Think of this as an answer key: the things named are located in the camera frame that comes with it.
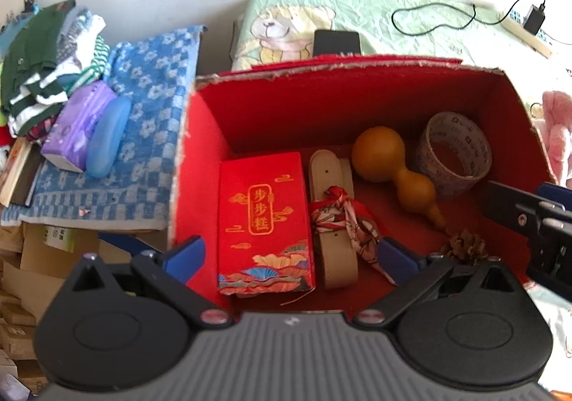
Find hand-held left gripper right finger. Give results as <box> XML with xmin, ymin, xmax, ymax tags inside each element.
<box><xmin>353</xmin><ymin>236</ymin><xmax>521</xmax><ymax>331</ymax></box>

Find pink plush toy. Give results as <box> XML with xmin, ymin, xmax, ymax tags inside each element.
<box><xmin>542</xmin><ymin>89</ymin><xmax>572</xmax><ymax>189</ymax></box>

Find stack of books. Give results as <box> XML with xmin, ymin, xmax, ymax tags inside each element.
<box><xmin>0</xmin><ymin>137</ymin><xmax>45</xmax><ymax>209</ymax></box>

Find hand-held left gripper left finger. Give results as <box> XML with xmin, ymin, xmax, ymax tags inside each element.
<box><xmin>67</xmin><ymin>235</ymin><xmax>235</xmax><ymax>331</ymax></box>

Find white power strip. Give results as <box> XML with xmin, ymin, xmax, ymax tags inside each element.
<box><xmin>500</xmin><ymin>3</ymin><xmax>555</xmax><ymax>57</ymax></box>

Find blue checkered towel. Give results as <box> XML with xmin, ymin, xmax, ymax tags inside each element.
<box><xmin>0</xmin><ymin>24</ymin><xmax>208</xmax><ymax>232</ymax></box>

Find red printed gift box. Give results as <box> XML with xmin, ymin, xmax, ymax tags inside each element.
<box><xmin>217</xmin><ymin>151</ymin><xmax>317</xmax><ymax>298</ymax></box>

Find blue glasses case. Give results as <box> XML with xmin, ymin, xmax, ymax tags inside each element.
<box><xmin>86</xmin><ymin>96</ymin><xmax>133</xmax><ymax>179</ymax></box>

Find brown pinecone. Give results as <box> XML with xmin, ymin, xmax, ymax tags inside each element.
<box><xmin>440</xmin><ymin>229</ymin><xmax>489</xmax><ymax>265</ymax></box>

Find black charger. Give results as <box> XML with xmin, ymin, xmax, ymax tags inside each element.
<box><xmin>524</xmin><ymin>3</ymin><xmax>546</xmax><ymax>36</ymax></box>

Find large red cardboard box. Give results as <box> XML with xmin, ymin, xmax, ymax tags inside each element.
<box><xmin>167</xmin><ymin>54</ymin><xmax>559</xmax><ymax>317</ymax></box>

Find red patterned scarf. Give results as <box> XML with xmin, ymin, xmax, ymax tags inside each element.
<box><xmin>310</xmin><ymin>186</ymin><xmax>398</xmax><ymax>285</ymax></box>

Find pile of folded clothes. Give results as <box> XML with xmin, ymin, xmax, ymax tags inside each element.
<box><xmin>0</xmin><ymin>0</ymin><xmax>110</xmax><ymax>147</ymax></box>

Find pale green bear-print sheet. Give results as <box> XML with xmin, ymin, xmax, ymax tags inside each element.
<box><xmin>230</xmin><ymin>0</ymin><xmax>572</xmax><ymax>357</ymax></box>

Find black charger cable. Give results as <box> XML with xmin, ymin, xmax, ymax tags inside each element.
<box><xmin>391</xmin><ymin>0</ymin><xmax>547</xmax><ymax>36</ymax></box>

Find printed tape roll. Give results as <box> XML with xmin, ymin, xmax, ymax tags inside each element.
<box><xmin>413</xmin><ymin>112</ymin><xmax>493</xmax><ymax>200</ymax></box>

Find purple tissue pack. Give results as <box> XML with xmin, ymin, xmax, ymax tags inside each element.
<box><xmin>40</xmin><ymin>80</ymin><xmax>118</xmax><ymax>173</ymax></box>

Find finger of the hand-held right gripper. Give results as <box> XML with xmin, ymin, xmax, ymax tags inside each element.
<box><xmin>485</xmin><ymin>180</ymin><xmax>572</xmax><ymax>290</ymax></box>
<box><xmin>534</xmin><ymin>182</ymin><xmax>572</xmax><ymax>207</ymax></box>

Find green label cardboard box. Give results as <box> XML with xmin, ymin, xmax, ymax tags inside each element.
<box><xmin>20</xmin><ymin>222</ymin><xmax>101</xmax><ymax>281</ymax></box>

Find black phone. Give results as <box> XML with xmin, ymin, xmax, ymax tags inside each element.
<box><xmin>312</xmin><ymin>29</ymin><xmax>362</xmax><ymax>58</ymax></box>

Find brown gourd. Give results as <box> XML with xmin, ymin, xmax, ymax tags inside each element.
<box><xmin>351</xmin><ymin>126</ymin><xmax>448</xmax><ymax>229</ymax></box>

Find stack of cardboard boxes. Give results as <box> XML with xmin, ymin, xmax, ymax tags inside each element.
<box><xmin>0</xmin><ymin>258</ymin><xmax>54</xmax><ymax>397</ymax></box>

